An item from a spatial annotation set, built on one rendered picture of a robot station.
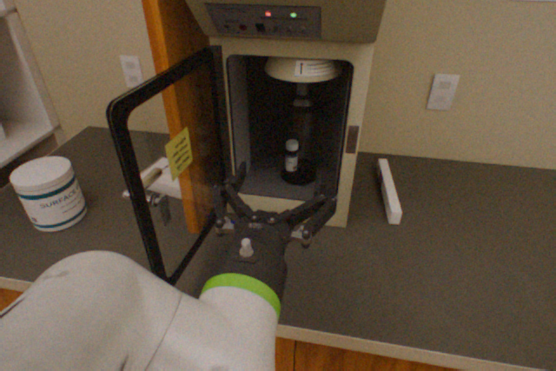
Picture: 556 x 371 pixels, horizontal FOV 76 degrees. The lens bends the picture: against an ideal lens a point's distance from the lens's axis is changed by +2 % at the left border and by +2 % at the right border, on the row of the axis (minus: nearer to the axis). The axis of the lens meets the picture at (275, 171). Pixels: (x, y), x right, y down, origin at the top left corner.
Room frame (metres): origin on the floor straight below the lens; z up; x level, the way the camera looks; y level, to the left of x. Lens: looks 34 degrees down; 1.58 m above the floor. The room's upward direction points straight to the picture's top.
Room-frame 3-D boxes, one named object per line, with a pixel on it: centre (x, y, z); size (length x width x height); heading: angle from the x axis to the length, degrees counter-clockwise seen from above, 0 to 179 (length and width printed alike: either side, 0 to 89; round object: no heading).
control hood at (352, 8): (0.65, -0.01, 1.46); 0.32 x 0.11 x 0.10; 79
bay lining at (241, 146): (0.82, -0.05, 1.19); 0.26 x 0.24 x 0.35; 79
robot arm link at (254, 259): (0.28, 0.03, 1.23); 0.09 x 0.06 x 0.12; 79
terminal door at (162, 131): (0.57, 0.17, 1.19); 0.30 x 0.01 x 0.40; 162
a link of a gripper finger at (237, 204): (0.42, 0.05, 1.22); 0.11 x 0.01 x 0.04; 31
